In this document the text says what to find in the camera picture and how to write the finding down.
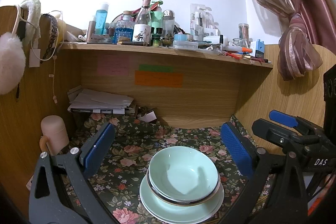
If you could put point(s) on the small white box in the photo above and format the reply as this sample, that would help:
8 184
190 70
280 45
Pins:
146 115

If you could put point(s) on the blue liquid tall bottle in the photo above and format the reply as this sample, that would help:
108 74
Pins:
101 15

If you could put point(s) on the clear packaged brushes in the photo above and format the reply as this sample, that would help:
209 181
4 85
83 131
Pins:
202 22

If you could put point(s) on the orange sticky note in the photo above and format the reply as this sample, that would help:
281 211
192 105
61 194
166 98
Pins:
159 79

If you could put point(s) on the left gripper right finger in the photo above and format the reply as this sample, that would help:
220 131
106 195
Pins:
287 199

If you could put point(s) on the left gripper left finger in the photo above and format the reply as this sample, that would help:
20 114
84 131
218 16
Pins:
49 201

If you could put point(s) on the glass jar of pencils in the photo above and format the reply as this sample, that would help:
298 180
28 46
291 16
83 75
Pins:
244 32

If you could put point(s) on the silver cap glass jar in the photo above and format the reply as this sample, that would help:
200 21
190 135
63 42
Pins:
168 23

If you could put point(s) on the clear plastic box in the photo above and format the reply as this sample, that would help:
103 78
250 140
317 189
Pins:
185 45

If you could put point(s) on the pink striped curtain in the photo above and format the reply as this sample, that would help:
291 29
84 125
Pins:
310 22

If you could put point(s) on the blue white sharpener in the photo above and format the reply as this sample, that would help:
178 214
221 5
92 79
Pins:
258 48

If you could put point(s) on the glass bottle cartoon label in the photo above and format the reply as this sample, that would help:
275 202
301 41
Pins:
142 26

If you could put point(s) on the green sticky note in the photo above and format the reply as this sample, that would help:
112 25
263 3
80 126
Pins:
156 68

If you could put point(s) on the square blue liquid bottle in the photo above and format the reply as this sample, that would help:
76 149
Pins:
124 28

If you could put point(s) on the mint green pump bottle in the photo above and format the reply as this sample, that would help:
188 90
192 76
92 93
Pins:
156 14

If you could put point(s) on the person's right hand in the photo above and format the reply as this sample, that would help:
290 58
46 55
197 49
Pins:
326 185

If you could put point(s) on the pink mug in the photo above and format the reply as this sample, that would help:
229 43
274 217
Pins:
55 136

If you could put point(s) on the mint green bowl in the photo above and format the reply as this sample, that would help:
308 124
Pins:
183 173

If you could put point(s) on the floral green cloth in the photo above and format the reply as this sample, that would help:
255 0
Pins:
119 175

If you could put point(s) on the black lace headband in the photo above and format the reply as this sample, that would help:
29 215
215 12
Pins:
53 37

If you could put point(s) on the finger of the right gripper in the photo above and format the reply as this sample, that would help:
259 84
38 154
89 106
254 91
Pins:
282 137
301 125

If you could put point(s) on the orange marker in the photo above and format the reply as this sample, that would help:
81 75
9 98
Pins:
238 49

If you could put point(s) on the stack of white papers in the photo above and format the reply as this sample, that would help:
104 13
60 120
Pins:
95 102

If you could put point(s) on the sticker card with cartoon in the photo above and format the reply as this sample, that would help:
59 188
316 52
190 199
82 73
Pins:
29 183

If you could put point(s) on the wooden shelf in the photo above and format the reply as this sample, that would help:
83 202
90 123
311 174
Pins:
160 51

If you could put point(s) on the mint green plate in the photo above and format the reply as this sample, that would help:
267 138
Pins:
179 214

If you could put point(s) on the white bowl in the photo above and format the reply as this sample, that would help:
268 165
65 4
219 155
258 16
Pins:
168 200

